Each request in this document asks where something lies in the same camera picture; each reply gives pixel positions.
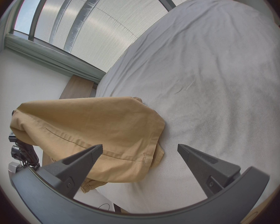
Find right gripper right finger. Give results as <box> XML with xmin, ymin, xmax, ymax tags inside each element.
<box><xmin>177</xmin><ymin>144</ymin><xmax>241</xmax><ymax>199</ymax></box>

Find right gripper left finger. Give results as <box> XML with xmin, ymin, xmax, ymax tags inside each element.
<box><xmin>38</xmin><ymin>144</ymin><xmax>104</xmax><ymax>199</ymax></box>

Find mustard yellow shorts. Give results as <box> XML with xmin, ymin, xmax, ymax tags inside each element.
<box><xmin>10</xmin><ymin>97</ymin><xmax>166</xmax><ymax>194</ymax></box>

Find bed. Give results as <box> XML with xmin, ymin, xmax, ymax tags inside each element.
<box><xmin>42</xmin><ymin>0</ymin><xmax>280</xmax><ymax>224</ymax></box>

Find window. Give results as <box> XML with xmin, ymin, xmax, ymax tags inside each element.
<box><xmin>5</xmin><ymin>0</ymin><xmax>215</xmax><ymax>75</ymax></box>

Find black cable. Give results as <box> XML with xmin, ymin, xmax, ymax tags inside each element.
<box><xmin>98</xmin><ymin>203</ymin><xmax>115</xmax><ymax>213</ymax></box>

